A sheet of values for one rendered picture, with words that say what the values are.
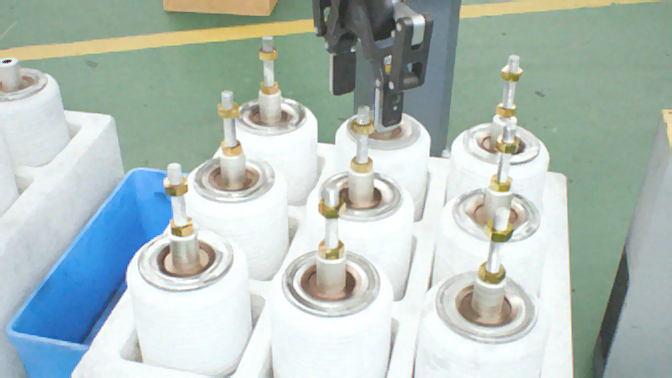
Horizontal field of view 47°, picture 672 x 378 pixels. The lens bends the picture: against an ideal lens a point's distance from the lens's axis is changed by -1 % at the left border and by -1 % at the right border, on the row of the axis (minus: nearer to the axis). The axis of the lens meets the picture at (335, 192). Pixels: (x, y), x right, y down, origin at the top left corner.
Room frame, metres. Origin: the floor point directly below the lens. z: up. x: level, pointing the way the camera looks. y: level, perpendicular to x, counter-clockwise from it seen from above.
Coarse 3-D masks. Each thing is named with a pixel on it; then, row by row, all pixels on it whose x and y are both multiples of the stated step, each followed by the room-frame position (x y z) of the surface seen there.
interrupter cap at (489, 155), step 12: (468, 132) 0.67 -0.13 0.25; (480, 132) 0.67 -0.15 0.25; (516, 132) 0.67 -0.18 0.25; (528, 132) 0.67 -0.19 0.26; (468, 144) 0.65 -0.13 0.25; (480, 144) 0.65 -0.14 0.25; (528, 144) 0.65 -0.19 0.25; (480, 156) 0.62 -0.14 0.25; (492, 156) 0.63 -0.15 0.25; (516, 156) 0.63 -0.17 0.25; (528, 156) 0.62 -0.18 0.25
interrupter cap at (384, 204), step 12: (336, 180) 0.58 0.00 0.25; (348, 180) 0.58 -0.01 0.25; (384, 180) 0.58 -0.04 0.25; (324, 192) 0.56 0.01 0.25; (348, 192) 0.57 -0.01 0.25; (384, 192) 0.56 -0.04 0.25; (396, 192) 0.56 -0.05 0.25; (348, 204) 0.55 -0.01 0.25; (360, 204) 0.55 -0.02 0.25; (372, 204) 0.55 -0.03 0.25; (384, 204) 0.54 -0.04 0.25; (396, 204) 0.54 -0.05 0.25; (348, 216) 0.53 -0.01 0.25; (360, 216) 0.53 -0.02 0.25; (372, 216) 0.53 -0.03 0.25; (384, 216) 0.53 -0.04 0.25
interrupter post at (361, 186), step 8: (352, 176) 0.55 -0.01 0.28; (360, 176) 0.55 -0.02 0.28; (368, 176) 0.55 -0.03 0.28; (352, 184) 0.55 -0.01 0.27; (360, 184) 0.55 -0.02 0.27; (368, 184) 0.55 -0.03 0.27; (352, 192) 0.55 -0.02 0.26; (360, 192) 0.55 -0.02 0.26; (368, 192) 0.55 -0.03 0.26; (352, 200) 0.55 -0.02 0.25; (360, 200) 0.55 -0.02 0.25; (368, 200) 0.55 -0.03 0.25
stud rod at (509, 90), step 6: (510, 60) 0.65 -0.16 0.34; (516, 60) 0.65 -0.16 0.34; (510, 66) 0.65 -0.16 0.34; (516, 66) 0.65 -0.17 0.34; (510, 84) 0.65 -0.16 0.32; (504, 90) 0.65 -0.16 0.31; (510, 90) 0.65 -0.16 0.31; (504, 96) 0.65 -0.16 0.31; (510, 96) 0.65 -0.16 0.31; (504, 102) 0.65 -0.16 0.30; (510, 102) 0.65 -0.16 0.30; (504, 120) 0.65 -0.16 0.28
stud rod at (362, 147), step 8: (360, 112) 0.56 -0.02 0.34; (368, 112) 0.56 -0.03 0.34; (360, 120) 0.56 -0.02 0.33; (368, 120) 0.56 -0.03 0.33; (360, 136) 0.56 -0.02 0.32; (368, 136) 0.56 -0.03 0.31; (360, 144) 0.56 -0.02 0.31; (368, 144) 0.56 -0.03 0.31; (360, 152) 0.56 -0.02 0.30; (360, 160) 0.56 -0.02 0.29
